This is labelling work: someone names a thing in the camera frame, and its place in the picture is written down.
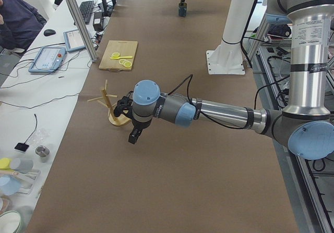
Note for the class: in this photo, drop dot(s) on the black keyboard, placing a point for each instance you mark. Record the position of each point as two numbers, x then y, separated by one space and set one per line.
86 9

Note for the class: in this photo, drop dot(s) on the dark blue mug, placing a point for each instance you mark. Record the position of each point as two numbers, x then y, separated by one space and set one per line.
182 9

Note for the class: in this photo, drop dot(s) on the near blue teach pendant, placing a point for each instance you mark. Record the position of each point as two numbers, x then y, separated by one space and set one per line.
47 60

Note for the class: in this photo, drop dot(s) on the wooden cup storage rack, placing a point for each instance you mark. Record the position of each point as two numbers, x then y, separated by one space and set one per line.
104 100

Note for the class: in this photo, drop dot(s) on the far blue teach pendant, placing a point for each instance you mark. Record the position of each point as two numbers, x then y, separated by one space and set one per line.
73 41

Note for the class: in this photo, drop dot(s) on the white pedestal column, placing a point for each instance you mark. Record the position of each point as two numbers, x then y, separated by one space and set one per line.
227 58

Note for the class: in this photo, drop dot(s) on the yellow cup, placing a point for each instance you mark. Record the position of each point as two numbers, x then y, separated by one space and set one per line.
5 163

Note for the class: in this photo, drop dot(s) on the small black square device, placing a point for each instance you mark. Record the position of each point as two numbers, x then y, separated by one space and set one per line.
21 147

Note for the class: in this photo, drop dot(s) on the light blue cup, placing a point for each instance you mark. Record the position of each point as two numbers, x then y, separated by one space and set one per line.
9 185

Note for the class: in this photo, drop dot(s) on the small metal cup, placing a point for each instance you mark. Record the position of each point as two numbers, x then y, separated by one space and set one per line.
43 153

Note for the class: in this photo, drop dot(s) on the green rimmed bowl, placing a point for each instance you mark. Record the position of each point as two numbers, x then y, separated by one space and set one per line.
11 222

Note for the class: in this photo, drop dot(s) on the yellow plastic knife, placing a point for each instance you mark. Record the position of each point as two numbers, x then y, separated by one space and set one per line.
121 57

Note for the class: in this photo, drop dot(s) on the black computer mouse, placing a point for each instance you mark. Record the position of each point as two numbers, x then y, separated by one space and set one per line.
49 32

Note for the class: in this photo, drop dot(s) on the blue teach pendant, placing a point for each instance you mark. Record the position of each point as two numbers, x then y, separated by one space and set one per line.
73 41
47 60

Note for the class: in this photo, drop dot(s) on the overlapping lemon slices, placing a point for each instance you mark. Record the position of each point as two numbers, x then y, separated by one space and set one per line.
125 63

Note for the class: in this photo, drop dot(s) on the single lemon slice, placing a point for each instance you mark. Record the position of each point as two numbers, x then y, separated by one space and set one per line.
115 55

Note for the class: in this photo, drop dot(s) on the black power adapter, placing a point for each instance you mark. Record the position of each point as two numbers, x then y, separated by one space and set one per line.
98 21

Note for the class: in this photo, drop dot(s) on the wooden cutting board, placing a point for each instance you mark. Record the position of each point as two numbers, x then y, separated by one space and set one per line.
125 48

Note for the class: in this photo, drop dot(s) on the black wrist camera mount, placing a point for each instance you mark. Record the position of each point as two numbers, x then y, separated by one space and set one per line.
124 106

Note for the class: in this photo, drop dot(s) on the grey cup lying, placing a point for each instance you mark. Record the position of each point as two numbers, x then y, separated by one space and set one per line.
21 165

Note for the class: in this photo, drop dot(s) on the person in dark sweater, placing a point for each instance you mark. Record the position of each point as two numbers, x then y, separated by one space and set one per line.
20 24

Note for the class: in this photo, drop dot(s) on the aluminium frame post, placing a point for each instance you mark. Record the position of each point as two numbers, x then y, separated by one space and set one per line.
76 14

